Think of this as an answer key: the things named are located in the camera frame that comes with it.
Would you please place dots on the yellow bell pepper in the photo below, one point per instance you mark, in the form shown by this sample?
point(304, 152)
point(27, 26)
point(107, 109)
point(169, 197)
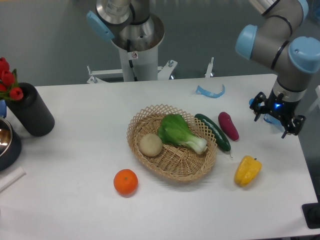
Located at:
point(247, 170)

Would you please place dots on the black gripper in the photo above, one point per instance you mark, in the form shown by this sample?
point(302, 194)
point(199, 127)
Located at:
point(280, 106)

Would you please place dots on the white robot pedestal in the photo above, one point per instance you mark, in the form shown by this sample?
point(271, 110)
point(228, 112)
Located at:
point(138, 49)

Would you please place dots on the metal bowl dark rim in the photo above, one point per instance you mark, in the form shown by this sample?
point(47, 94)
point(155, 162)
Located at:
point(10, 144)

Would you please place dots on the blue object left edge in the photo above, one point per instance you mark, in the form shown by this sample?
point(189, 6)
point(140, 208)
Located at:
point(3, 109)

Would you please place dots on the orange tangerine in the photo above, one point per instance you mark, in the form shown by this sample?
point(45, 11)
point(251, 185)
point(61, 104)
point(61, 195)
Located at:
point(125, 182)

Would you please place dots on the purple sweet potato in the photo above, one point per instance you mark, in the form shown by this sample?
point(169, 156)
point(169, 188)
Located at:
point(227, 126)

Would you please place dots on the beige potato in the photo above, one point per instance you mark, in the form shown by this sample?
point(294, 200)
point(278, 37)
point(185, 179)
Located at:
point(150, 145)

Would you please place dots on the black cylindrical vase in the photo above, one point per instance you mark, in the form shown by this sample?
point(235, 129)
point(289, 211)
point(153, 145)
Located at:
point(32, 111)

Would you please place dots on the white paper strip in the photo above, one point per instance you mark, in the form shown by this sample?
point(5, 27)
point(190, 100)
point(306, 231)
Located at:
point(11, 178)

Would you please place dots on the white metal base frame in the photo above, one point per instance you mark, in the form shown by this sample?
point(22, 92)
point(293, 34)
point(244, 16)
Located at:
point(164, 72)

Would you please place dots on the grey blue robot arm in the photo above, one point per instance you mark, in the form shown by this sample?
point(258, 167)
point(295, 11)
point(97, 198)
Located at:
point(294, 60)

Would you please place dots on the black device at edge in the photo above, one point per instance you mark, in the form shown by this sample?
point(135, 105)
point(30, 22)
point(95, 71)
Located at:
point(311, 212)

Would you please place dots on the green bok choy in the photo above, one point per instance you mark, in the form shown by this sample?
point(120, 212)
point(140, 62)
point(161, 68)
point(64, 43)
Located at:
point(174, 130)

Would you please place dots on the green cucumber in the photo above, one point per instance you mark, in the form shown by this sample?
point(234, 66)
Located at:
point(221, 139)

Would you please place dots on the woven wicker basket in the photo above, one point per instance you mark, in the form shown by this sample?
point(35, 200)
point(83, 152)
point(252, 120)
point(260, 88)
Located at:
point(177, 163)

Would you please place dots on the crumpled blue tape strip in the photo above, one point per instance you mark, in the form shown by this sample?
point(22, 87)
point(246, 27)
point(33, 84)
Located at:
point(272, 120)

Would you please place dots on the red tulip flowers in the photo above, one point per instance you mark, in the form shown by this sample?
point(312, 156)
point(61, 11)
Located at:
point(9, 86)

